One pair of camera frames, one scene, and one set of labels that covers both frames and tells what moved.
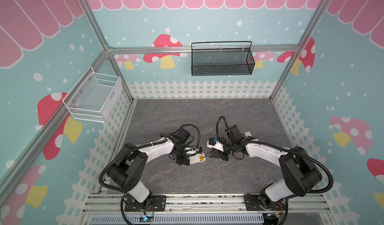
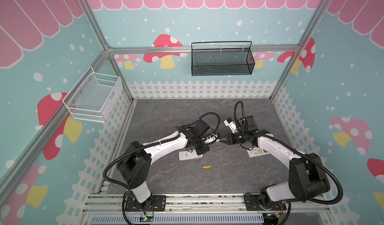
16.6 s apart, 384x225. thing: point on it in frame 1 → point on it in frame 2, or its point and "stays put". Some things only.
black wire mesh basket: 222,62 stays put
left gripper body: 181,159 → 200,147
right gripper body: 224,154 → 233,138
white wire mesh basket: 93,96 stays put
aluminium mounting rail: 301,204 stays put
